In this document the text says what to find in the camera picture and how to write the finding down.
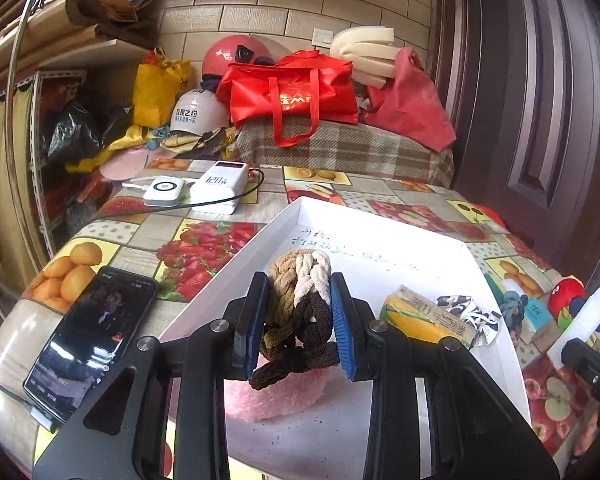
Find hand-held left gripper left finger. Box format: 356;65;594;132
32;270;273;480

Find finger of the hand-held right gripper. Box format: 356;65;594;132
560;337;600;403

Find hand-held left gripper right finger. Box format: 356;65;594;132
329;272;561;480

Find white foam block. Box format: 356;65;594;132
547;282;600;366

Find brown beige braided hair tie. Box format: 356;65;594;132
249;249;341;392

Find pink fluffy ball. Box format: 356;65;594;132
224;370;328;423

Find red plush apple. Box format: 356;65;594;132
549;275;588;331

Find white cardboard box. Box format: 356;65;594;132
157;196;533;480

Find black white wrapper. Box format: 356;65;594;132
436;294;503;346

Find fruit print tablecloth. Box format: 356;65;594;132
0;157;600;480

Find large white power bank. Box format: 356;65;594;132
189;160;251;215

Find black smartphone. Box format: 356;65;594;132
22;266;159;423

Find small white power bank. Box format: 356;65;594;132
121;176;188;207

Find plaid blanket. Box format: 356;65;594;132
235;120;456;191

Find yellow black cloth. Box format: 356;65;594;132
160;127;241;158

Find pink round pad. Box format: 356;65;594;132
100;152;148;181

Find white helmet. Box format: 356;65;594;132
169;87;231;137

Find bright red tote bag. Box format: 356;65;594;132
215;50;361;148

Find red plastic bag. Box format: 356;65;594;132
362;47;457;152

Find yellow shopping bag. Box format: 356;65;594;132
131;46;193;130

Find black plastic bag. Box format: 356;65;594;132
47;97;133;163

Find red helmet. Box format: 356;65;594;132
201;35;281;86

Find metal storage shelf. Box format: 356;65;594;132
0;35;151;306

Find white foam sheets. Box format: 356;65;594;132
329;27;413;86

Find brown panelled metal door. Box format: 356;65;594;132
432;0;600;281

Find brown paper bags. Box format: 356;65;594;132
65;0;166;43

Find curved metal rod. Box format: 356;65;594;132
7;0;106;91

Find black power bank cable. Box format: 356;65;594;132
145;167;267;211

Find phone charging cable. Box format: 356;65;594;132
0;377;61;433

